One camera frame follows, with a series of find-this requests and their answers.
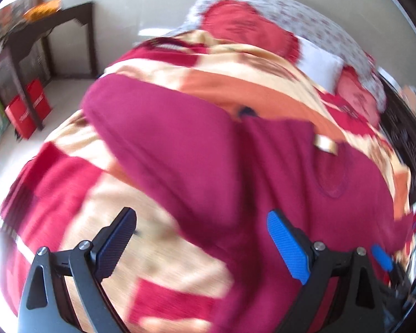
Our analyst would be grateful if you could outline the maroon t-shirt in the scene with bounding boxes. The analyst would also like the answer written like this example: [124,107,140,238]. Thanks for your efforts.
[82,74,413,332]

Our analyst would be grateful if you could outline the dark wooden headboard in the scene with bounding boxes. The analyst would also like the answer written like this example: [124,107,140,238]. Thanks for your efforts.
[379,77,416,204]

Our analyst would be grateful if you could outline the red orange patterned bedspread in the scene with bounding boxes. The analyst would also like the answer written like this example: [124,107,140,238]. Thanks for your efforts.
[0,30,415,332]

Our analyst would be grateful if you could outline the red pillow near headboard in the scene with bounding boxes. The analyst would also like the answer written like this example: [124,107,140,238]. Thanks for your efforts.
[335,65,380,128]

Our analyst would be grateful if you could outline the white rectangular pillow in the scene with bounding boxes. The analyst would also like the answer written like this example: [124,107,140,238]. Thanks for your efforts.
[295,36,344,93]

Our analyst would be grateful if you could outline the red box front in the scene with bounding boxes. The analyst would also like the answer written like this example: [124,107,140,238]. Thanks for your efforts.
[5,95,37,140]

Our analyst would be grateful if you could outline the red box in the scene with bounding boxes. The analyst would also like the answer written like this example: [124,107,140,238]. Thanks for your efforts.
[5,95,37,140]
[27,79,52,120]

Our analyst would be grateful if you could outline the red box rear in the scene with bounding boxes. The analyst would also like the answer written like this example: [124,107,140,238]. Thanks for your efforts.
[27,79,52,120]

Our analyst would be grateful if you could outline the white floral pillow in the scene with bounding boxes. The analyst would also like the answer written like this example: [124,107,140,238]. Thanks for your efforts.
[178,0,386,112]

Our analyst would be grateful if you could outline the dark wooden side table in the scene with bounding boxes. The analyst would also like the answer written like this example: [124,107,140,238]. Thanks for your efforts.
[0,2,99,130]

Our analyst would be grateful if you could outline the red round pillow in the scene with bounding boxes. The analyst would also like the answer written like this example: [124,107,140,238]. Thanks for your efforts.
[201,0,301,63]

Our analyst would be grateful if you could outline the orange object on table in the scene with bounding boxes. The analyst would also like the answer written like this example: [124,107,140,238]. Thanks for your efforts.
[23,0,62,22]

